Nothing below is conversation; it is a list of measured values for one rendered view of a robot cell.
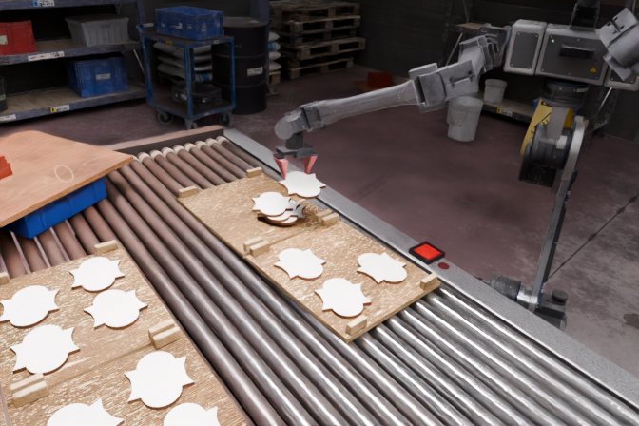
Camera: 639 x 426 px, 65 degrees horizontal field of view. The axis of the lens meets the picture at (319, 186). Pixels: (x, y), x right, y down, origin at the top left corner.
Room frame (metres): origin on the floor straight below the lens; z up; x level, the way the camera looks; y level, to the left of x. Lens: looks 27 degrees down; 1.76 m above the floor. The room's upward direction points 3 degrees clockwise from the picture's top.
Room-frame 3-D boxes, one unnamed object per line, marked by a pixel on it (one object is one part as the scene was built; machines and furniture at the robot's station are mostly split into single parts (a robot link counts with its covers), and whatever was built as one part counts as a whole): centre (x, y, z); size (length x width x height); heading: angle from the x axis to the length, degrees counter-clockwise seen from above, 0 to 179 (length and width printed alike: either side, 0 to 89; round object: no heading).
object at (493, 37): (1.64, -0.51, 1.45); 0.09 x 0.08 x 0.12; 66
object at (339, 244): (1.14, -0.07, 0.93); 0.41 x 0.35 x 0.02; 42
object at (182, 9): (4.66, 1.23, 0.96); 0.50 x 0.38 x 0.21; 60
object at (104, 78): (5.15, 2.37, 0.32); 0.50 x 0.41 x 0.37; 132
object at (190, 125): (4.67, 1.29, 0.46); 0.79 x 0.62 x 0.91; 46
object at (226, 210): (1.45, 0.21, 0.93); 0.41 x 0.35 x 0.02; 42
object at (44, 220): (1.41, 0.91, 0.97); 0.31 x 0.31 x 0.10; 68
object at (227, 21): (5.29, 0.91, 0.44); 0.59 x 0.59 x 0.88
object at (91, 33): (5.16, 2.29, 0.76); 0.50 x 0.36 x 0.24; 141
